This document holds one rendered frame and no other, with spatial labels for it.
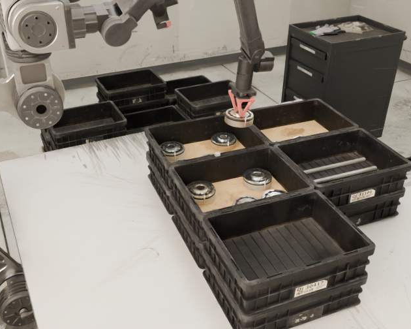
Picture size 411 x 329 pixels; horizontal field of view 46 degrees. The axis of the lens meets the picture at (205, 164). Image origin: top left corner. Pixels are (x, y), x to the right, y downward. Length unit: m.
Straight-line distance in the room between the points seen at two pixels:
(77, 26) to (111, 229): 0.76
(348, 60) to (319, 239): 1.86
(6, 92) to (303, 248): 1.07
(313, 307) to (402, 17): 4.37
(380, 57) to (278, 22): 2.26
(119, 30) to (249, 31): 0.44
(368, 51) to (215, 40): 2.19
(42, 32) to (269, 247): 0.87
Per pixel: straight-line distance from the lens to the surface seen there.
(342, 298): 1.49
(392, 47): 3.46
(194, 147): 1.96
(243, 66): 1.69
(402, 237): 1.86
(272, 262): 1.45
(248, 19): 1.56
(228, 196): 1.69
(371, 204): 1.80
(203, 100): 3.20
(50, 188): 2.03
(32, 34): 1.31
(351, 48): 3.21
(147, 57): 4.88
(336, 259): 1.34
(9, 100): 1.74
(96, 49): 4.70
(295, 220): 1.61
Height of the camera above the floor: 1.81
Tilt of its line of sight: 32 degrees down
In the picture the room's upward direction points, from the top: 1 degrees clockwise
